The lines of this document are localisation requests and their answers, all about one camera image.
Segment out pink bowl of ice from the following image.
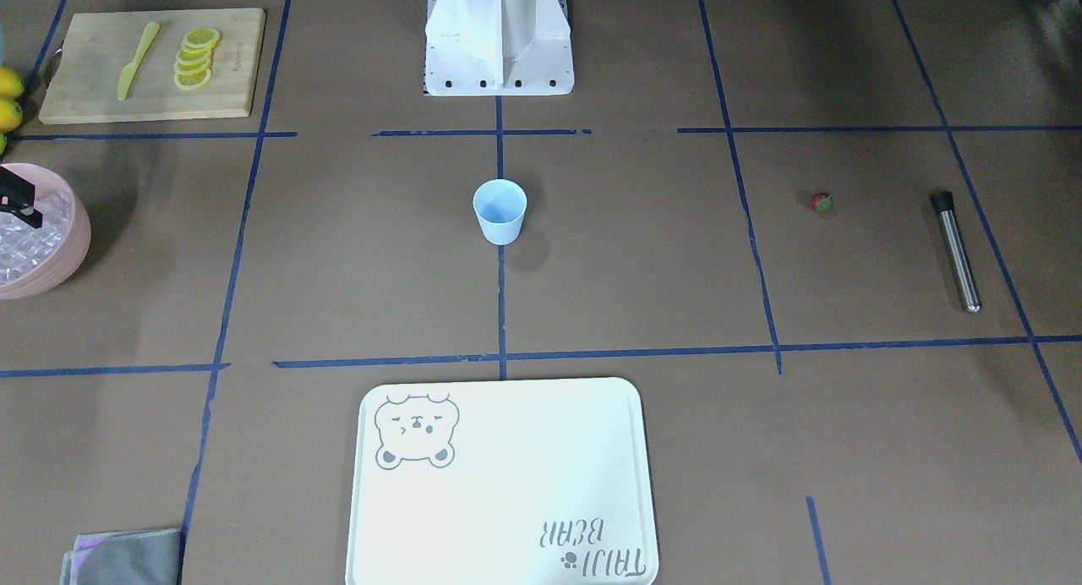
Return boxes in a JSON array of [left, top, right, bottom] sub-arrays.
[[3, 164, 91, 300]]

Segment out light blue plastic cup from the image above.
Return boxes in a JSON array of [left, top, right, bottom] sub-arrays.
[[472, 180, 528, 245]]

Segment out yellow lemon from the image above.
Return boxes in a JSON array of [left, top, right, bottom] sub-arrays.
[[0, 65, 25, 99], [0, 97, 24, 134]]

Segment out yellow plastic knife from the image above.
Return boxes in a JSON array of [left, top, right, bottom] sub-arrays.
[[116, 21, 160, 101]]

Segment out wooden cutting board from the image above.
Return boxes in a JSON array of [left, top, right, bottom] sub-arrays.
[[38, 8, 265, 125]]

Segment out lemon slices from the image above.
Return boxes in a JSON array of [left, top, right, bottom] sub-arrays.
[[172, 27, 221, 91]]

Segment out grey folded cloth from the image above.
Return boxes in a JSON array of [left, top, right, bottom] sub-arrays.
[[58, 528, 182, 584]]

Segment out white pillar with base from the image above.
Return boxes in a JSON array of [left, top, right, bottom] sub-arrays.
[[423, 0, 575, 97]]

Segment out cream bear tray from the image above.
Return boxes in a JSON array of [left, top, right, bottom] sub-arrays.
[[344, 377, 660, 584]]

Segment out red strawberry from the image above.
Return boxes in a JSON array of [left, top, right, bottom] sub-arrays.
[[812, 192, 833, 214]]

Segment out steel muddler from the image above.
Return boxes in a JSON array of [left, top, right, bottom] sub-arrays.
[[931, 189, 982, 313]]

